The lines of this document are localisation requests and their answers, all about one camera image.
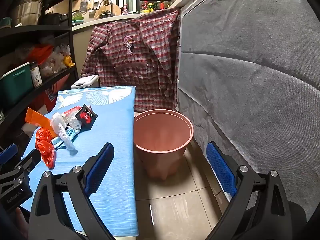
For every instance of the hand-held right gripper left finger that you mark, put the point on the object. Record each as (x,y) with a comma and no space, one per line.
(100,170)

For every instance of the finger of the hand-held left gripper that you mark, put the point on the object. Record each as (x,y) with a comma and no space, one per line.
(28,160)
(8,152)

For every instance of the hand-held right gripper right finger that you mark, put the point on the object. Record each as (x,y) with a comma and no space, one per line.
(221,167)

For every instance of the red plastic bag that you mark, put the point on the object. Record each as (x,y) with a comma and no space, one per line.
(46,150)

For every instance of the blue face mask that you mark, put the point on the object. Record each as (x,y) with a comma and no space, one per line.
(60,141)

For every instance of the orange snack wrapper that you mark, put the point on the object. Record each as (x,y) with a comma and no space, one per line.
(37,118)

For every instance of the clear plastic bag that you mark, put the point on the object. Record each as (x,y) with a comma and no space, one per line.
(57,122)

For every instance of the black packet with red print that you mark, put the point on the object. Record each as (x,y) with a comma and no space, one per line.
(86,117)

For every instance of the small red white box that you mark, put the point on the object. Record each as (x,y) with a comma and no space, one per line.
(72,110)

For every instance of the pink plastic bucket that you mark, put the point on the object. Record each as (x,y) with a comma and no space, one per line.
(162,135)

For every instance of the blue printed table cloth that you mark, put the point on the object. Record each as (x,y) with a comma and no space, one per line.
(112,135)

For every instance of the red cardboard box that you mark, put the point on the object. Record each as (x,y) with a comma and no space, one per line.
(50,97)

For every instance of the green cooler box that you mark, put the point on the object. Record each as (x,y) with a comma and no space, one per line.
(15,85)

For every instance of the grey sofa cover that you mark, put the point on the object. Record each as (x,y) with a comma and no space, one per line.
(250,92)

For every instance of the labelled glass jar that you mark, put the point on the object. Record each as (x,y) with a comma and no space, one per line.
(35,75)

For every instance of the white lidded bin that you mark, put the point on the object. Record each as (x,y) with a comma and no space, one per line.
(83,82)

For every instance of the clear plastic bags bundle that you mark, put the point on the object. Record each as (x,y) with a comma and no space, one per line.
(53,62)

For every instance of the orange plastic bag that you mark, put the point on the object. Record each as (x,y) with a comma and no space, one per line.
(40,53)

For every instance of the red plaid shirt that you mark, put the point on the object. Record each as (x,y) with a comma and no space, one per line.
(140,62)

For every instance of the black shelf rack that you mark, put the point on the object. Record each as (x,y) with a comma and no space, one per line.
(37,28)

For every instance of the black cooking pot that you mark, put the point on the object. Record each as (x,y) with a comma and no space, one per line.
(51,18)

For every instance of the large steel pot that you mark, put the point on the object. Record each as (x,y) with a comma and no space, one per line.
(26,7)

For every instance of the stack of green bowls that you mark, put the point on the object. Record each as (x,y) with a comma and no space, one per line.
(78,18)

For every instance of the wooden cutting board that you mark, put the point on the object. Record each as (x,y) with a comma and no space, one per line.
(110,10)

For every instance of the metal grater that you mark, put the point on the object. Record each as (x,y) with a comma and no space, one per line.
(84,5)

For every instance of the hanging ladle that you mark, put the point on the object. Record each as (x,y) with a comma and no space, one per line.
(93,5)

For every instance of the steel kitchen faucet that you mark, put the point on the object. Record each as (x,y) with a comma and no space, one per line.
(105,1)

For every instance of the spice rack with bottles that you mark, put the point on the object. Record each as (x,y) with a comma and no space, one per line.
(155,3)

